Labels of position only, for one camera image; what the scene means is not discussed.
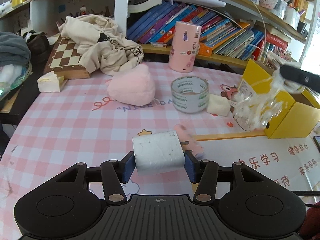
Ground white power adapter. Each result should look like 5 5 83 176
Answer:
132 131 185 176

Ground pearl lace hair accessory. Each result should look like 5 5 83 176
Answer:
232 69 304 131

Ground pink tube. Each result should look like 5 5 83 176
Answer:
174 124 204 160

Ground yellow cardboard box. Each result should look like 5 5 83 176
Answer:
233 60 319 139

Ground black smartphone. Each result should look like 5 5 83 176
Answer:
313 135 320 152

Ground pink checkered desk mat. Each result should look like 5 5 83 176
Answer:
0 61 320 240

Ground white sponge block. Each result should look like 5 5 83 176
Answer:
206 94 231 116

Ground clear tape roll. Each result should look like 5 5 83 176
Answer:
171 76 209 113

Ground pink plush toy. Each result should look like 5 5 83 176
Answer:
107 63 156 106

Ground orange white small box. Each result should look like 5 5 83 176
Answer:
197 42 216 56

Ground small white paper box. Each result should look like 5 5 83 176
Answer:
37 71 68 93

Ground wooden chess board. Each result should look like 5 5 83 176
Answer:
43 35 90 80

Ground beige hoodie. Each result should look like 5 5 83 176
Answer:
59 14 144 76

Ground pink cylindrical container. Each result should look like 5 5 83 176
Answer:
168 21 201 73

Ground grey folded cloth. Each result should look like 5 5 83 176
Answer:
0 32 31 67

